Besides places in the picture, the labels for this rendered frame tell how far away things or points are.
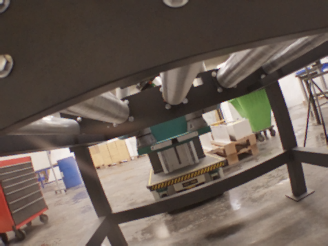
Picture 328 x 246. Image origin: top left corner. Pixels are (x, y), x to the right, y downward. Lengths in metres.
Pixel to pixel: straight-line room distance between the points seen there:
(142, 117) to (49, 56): 0.94
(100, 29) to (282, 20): 0.19
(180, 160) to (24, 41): 1.90
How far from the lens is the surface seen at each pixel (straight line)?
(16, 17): 0.29
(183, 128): 1.95
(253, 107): 3.54
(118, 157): 9.25
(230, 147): 2.79
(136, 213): 1.21
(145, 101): 1.13
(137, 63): 0.19
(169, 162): 1.99
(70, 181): 6.29
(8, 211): 2.59
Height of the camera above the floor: 0.69
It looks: 3 degrees up
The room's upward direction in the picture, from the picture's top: 19 degrees counter-clockwise
